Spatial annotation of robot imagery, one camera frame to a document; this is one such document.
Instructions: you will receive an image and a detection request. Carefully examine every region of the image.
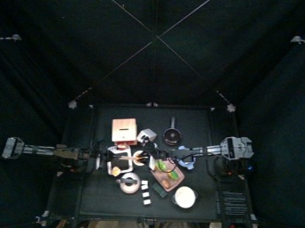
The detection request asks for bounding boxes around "toy cleaver wooden handle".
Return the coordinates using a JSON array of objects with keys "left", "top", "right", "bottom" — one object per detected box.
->
[{"left": 111, "top": 155, "right": 137, "bottom": 171}]

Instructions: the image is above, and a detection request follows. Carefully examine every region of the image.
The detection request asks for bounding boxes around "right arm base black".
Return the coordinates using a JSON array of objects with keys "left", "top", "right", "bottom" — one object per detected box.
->
[{"left": 212, "top": 155, "right": 247, "bottom": 180}]

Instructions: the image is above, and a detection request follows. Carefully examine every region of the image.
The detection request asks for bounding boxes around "wooden knife holder block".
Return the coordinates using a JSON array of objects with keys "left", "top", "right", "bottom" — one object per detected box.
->
[{"left": 111, "top": 118, "right": 137, "bottom": 143}]

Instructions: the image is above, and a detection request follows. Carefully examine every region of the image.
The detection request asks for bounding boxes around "small silver toy toaster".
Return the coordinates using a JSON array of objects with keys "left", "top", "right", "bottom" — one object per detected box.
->
[{"left": 136, "top": 127, "right": 157, "bottom": 143}]

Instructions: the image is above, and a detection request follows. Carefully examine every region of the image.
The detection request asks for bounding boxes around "white bowl brown inside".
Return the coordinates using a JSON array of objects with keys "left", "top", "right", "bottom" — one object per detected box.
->
[{"left": 132, "top": 150, "right": 148, "bottom": 167}]

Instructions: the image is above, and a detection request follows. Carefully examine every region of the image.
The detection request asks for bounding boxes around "white rectangular tray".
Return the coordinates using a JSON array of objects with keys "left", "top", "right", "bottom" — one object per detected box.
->
[{"left": 104, "top": 144, "right": 135, "bottom": 176}]

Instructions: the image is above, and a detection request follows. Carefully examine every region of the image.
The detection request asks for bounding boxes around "black toy frying pan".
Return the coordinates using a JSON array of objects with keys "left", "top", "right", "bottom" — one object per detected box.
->
[{"left": 161, "top": 116, "right": 184, "bottom": 147}]

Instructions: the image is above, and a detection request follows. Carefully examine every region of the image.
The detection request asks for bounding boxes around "pink cutting board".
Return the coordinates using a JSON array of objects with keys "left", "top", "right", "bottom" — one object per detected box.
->
[{"left": 148, "top": 158, "right": 186, "bottom": 192}]

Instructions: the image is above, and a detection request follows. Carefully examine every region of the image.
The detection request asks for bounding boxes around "dark green sponge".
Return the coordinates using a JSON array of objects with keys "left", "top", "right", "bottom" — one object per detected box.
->
[{"left": 151, "top": 182, "right": 168, "bottom": 199}]

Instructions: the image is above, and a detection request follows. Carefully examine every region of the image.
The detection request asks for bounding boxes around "white pot with handles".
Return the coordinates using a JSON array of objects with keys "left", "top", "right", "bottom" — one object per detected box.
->
[{"left": 170, "top": 185, "right": 199, "bottom": 209}]

